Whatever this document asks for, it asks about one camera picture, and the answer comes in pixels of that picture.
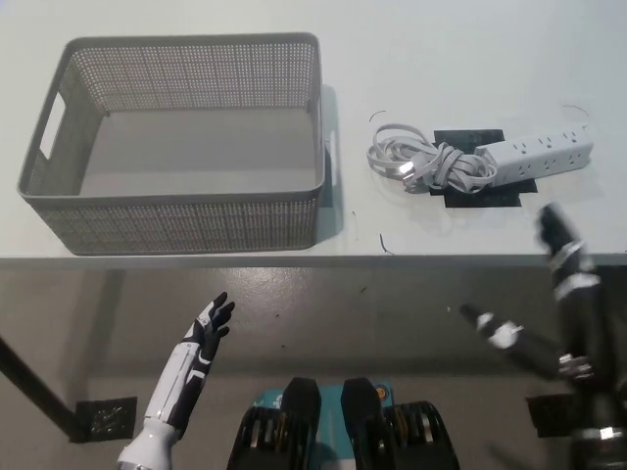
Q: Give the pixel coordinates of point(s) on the black table leg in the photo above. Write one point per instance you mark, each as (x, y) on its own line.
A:
(34, 382)

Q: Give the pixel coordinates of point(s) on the grey perforated plastic basket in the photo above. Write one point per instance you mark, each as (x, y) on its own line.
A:
(196, 147)

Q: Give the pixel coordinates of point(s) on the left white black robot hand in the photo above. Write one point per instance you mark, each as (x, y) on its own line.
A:
(196, 357)

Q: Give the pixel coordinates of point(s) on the black square mat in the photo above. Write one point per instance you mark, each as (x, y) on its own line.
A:
(470, 196)

